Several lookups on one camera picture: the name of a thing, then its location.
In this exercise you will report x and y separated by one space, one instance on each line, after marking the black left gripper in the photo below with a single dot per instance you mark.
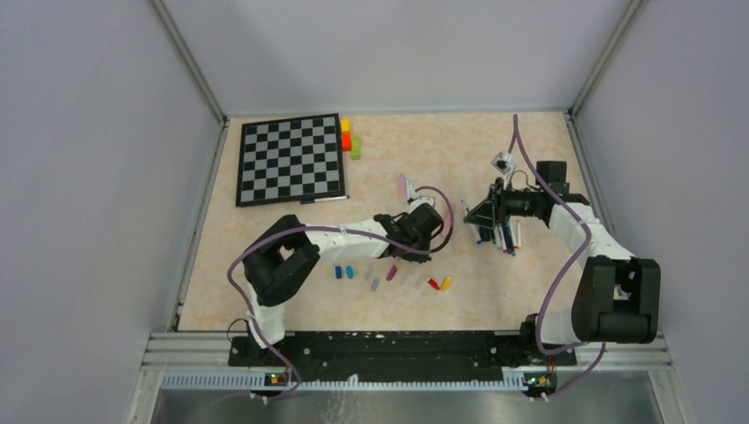
417 257

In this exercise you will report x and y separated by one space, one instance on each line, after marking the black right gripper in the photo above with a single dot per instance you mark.
493 210

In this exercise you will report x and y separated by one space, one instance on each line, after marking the magenta pen cap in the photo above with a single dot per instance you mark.
392 272

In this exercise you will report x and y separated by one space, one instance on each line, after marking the red black pen cap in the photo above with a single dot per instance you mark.
433 284

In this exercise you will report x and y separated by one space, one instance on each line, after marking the black white pen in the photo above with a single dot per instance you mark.
409 189

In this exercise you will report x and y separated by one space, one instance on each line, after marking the yellow pen cap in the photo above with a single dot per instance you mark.
445 284

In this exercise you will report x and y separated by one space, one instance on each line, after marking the pink highlighter marker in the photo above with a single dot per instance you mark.
448 220

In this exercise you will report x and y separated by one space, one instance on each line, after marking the blue capped whiteboard pen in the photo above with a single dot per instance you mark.
326 199

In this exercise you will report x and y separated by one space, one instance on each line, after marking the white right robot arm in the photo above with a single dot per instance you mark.
617 299

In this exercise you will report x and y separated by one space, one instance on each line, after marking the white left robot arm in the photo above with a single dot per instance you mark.
277 264

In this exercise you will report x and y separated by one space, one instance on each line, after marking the green toy block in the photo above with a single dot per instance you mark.
355 148

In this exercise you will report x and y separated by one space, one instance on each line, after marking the orange toy block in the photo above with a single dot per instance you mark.
346 141

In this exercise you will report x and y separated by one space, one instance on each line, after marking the black and grey chessboard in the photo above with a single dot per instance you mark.
290 159

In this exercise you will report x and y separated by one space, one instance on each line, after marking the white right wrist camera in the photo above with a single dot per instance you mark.
506 164

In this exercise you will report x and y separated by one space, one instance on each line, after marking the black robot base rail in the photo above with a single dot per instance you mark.
393 356

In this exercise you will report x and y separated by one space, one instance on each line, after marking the grey slotted cable duct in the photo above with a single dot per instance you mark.
259 381

